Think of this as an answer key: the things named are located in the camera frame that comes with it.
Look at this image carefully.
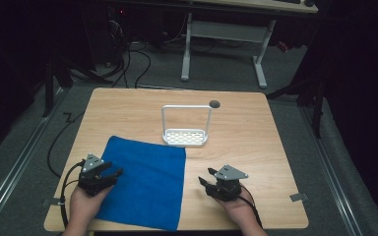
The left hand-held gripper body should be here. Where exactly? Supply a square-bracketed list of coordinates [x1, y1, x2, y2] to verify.
[77, 152, 116, 198]

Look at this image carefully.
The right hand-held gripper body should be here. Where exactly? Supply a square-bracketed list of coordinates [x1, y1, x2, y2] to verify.
[204, 164, 249, 203]

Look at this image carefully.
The person's left hand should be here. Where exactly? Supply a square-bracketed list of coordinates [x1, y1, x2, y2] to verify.
[69, 184, 115, 228]

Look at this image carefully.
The person's right hand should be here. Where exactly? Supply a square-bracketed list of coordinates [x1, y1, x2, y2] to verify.
[214, 187, 260, 230]

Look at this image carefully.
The blue cloth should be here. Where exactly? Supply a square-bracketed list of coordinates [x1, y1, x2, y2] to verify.
[94, 135, 187, 233]

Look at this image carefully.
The grey tape piece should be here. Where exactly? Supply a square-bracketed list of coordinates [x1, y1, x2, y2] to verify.
[288, 192, 309, 203]
[41, 197, 62, 207]

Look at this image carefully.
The black metal stand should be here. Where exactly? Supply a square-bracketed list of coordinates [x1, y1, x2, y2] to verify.
[265, 70, 328, 140]
[40, 53, 114, 119]

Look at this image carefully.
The dark computer tower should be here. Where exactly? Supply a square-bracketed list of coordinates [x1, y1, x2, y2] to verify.
[90, 4, 131, 68]

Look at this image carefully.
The left hand-held gripper black cable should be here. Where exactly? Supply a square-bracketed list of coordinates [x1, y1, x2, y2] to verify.
[59, 159, 87, 230]

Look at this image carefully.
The hand-held gripper black cable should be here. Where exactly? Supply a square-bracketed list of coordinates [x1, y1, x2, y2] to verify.
[59, 159, 87, 230]
[238, 184, 264, 229]

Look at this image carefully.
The right hand-held gripper black cable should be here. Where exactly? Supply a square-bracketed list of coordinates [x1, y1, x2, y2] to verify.
[238, 184, 264, 229]

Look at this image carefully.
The white rack with handle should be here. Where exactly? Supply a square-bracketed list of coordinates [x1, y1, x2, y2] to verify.
[160, 104, 214, 148]

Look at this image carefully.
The black floor cable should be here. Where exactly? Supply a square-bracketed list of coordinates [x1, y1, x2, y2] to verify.
[46, 110, 87, 180]

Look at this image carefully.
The metal floor rail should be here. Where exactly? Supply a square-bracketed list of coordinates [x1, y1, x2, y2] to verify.
[0, 88, 67, 234]
[298, 106, 365, 236]

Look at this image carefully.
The bundle of black cables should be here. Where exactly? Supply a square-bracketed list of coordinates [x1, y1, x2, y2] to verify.
[106, 19, 153, 89]

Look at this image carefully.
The white frame desk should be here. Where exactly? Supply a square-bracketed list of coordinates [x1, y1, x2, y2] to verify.
[180, 0, 319, 90]

